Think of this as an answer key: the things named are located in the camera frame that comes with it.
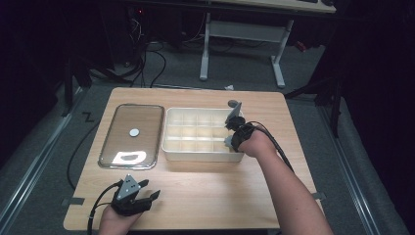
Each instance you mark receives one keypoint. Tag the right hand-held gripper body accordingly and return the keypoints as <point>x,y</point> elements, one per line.
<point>243,132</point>

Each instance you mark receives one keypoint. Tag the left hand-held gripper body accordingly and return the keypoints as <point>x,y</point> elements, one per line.
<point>129,196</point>

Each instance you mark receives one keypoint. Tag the white divided storage box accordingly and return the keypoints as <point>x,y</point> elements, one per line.
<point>195,156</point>

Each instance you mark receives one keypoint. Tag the person's right hand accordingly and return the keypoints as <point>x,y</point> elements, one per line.
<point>259,145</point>

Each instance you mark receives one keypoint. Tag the person's left hand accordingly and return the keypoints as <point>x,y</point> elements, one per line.
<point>114,223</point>

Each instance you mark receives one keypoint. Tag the white paper scrap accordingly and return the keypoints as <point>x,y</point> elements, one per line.
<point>229,87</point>

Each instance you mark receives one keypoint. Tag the grey tape strip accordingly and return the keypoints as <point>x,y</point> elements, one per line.
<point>73,201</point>
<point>320,196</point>

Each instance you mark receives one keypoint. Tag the clear plastic box lid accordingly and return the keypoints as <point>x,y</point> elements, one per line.
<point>130,117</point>

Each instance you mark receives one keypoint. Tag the black stand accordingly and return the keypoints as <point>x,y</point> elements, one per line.
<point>68,88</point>
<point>334,104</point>

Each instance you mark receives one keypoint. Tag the white-legged desk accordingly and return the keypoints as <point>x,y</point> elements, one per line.
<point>243,31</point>

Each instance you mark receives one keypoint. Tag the metal floor rail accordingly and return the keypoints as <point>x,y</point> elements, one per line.
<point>350,173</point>
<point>36,166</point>

